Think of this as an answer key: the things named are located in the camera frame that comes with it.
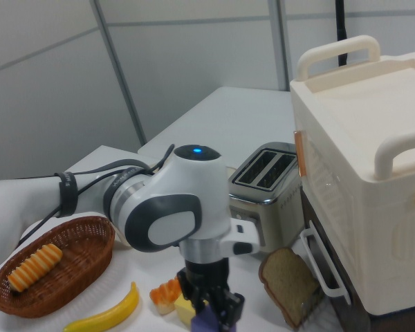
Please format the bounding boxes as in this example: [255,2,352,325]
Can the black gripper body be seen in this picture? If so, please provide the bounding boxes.
[184,258,232,314]

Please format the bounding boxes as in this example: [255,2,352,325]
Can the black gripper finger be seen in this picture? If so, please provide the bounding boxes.
[223,291,246,328]
[176,268,208,314]

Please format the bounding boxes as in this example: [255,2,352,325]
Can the purple cube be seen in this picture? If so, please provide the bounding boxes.
[190,306,220,332]

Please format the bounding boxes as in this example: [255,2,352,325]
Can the yellow cube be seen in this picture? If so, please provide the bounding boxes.
[174,295,197,326]

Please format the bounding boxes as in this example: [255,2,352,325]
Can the orange white toy bread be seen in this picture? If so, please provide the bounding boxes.
[149,278,183,315]

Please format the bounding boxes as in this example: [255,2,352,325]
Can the brown bread slice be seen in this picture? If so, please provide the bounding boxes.
[258,247,324,329]

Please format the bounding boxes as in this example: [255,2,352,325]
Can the yellow banana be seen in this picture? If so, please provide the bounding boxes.
[62,282,140,332]

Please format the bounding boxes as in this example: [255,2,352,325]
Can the cream silver toaster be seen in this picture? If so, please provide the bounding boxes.
[227,141,304,255]

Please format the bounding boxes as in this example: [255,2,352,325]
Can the brown wicker basket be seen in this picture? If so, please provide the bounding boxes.
[0,216,116,319]

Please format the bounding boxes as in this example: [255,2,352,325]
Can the striped orange yellow bread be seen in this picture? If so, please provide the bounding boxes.
[7,243,64,293]

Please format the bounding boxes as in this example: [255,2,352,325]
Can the toy kitchen cabinet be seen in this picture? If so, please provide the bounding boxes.
[289,34,415,317]

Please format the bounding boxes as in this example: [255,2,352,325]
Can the black vertical pole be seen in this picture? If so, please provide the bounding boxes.
[334,0,349,67]

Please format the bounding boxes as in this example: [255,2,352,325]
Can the black cable strap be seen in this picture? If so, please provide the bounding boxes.
[53,172,79,218]

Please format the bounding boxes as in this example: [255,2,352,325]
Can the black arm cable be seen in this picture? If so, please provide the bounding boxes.
[18,144,176,248]

